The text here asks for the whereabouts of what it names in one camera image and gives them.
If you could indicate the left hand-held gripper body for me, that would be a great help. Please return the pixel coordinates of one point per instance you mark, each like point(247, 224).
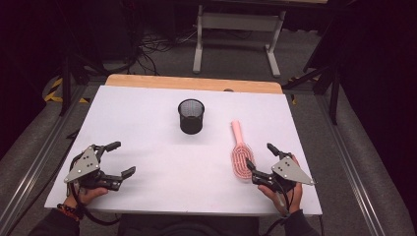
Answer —
point(82, 165)

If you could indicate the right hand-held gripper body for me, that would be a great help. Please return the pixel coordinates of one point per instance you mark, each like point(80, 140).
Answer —
point(290, 172)

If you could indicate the pink hairbrush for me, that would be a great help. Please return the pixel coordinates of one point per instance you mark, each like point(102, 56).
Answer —
point(242, 157)

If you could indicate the black mesh pen holder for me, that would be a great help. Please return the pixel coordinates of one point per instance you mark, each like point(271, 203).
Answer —
point(191, 121)

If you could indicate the person's right hand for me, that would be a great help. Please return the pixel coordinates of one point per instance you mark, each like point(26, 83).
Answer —
point(293, 200)

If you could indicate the person's left hand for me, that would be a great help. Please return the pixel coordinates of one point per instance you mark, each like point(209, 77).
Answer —
point(87, 195)

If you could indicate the yellow black hazard tape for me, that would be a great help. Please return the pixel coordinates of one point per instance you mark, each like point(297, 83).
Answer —
point(54, 93)

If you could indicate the black metal stand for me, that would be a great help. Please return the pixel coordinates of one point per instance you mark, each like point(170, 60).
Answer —
point(334, 95)
point(66, 82)

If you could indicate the wooden table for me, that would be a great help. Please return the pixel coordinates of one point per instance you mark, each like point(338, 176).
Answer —
point(193, 83)

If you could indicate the aluminium rail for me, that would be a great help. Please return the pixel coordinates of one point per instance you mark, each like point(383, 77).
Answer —
point(352, 164)
point(39, 157)

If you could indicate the white metal desk frame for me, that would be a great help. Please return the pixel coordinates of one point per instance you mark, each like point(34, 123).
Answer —
point(241, 22)

